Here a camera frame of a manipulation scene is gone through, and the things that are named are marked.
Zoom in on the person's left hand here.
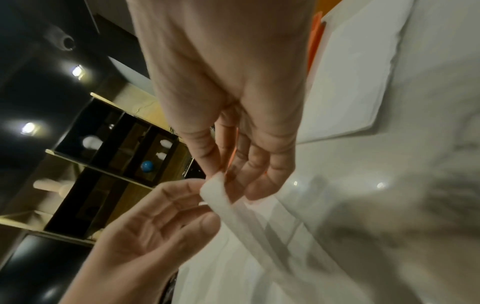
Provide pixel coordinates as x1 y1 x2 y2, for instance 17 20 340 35
59 178 226 304

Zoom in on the person's right hand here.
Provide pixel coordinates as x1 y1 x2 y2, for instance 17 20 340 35
125 0 318 206

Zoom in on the orange plastic tray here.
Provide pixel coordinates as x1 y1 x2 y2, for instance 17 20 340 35
305 11 326 77

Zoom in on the white paper napkin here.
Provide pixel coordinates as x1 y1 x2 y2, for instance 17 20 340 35
176 173 361 304

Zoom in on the black display bookshelf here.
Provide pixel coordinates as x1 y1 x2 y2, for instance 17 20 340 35
0 92 196 247

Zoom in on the white round vase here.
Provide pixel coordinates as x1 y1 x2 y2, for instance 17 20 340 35
81 135 104 151

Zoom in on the grey cylindrical ceiling lamp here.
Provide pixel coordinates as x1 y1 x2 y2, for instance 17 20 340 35
42 26 78 51

